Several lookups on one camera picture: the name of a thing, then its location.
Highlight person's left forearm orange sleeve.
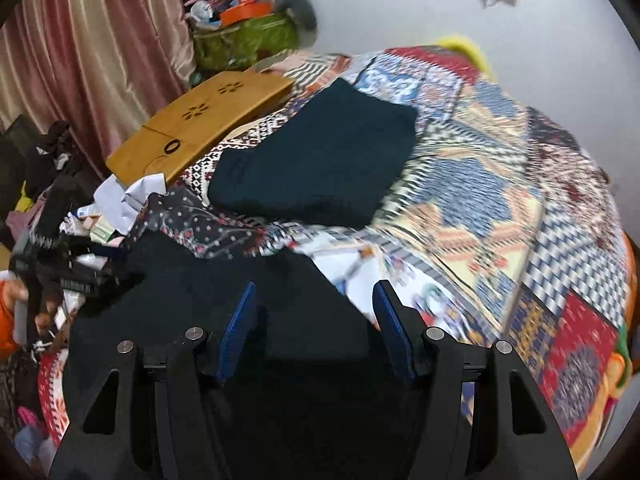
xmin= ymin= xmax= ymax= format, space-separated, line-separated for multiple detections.
xmin=0 ymin=280 xmax=28 ymax=358

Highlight pink striped curtain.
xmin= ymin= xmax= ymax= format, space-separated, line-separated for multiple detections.
xmin=0 ymin=0 xmax=203 ymax=181

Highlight green patterned bag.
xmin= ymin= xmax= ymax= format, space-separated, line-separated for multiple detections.
xmin=191 ymin=12 xmax=301 ymax=72

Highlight dark floral cloth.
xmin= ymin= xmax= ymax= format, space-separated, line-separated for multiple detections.
xmin=126 ymin=186 xmax=301 ymax=262

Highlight crumpled white paper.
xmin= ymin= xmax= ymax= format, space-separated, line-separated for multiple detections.
xmin=94 ymin=173 xmax=167 ymax=235

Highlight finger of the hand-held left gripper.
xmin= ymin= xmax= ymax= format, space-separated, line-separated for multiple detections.
xmin=61 ymin=266 xmax=147 ymax=296

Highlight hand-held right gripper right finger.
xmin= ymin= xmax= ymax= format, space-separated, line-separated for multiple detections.
xmin=372 ymin=280 xmax=581 ymax=480

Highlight patchwork printed bedsheet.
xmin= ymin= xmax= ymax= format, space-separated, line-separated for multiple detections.
xmin=37 ymin=45 xmax=640 ymax=476

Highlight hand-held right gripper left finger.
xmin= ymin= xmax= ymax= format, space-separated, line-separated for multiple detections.
xmin=47 ymin=281 xmax=258 ymax=480

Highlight yellow object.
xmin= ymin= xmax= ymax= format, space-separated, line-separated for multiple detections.
xmin=434 ymin=34 xmax=495 ymax=81

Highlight dark navy pants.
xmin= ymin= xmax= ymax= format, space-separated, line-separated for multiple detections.
xmin=207 ymin=77 xmax=420 ymax=229
xmin=64 ymin=232 xmax=438 ymax=480

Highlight pile of dark clothes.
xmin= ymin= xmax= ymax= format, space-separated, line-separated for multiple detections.
xmin=22 ymin=120 xmax=103 ymax=188

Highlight orange box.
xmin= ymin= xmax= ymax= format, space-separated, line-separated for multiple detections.
xmin=219 ymin=2 xmax=274 ymax=28

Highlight wooden lap desk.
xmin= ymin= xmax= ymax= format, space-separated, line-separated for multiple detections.
xmin=105 ymin=71 xmax=296 ymax=186

